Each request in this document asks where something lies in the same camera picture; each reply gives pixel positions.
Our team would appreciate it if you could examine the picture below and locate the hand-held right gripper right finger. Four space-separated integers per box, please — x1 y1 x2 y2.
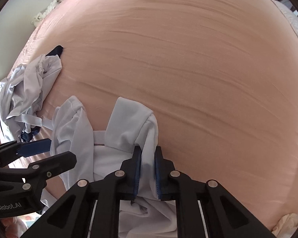
154 146 277 238

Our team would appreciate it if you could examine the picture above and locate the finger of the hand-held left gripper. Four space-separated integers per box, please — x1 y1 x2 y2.
22 151 77 182
0 139 52 168

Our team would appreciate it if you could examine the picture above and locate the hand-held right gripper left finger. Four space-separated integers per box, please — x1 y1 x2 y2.
20 146 142 238

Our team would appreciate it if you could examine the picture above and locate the white shirt with navy trim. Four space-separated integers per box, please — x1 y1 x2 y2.
41 96 178 238

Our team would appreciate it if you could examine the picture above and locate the pile of pale clothes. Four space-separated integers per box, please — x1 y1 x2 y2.
31 0 62 26

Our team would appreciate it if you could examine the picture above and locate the navy blue garment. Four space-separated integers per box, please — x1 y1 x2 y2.
21 129 40 142

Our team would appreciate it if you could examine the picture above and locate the person's printed pyjama leg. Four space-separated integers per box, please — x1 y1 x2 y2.
0 213 43 238

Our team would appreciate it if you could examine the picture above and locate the white t-shirt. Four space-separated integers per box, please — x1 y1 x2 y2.
0 84 15 139

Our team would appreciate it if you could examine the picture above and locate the white garment with navy cuff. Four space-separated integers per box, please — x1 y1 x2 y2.
0 45 64 142

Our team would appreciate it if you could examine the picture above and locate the pink sheeted bed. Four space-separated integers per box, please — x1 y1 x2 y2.
12 0 298 231

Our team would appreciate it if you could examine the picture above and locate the cream folded blanket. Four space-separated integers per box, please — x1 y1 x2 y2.
272 212 298 238

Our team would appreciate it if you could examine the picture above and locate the pale pink quilt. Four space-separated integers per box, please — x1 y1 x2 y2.
273 0 298 45

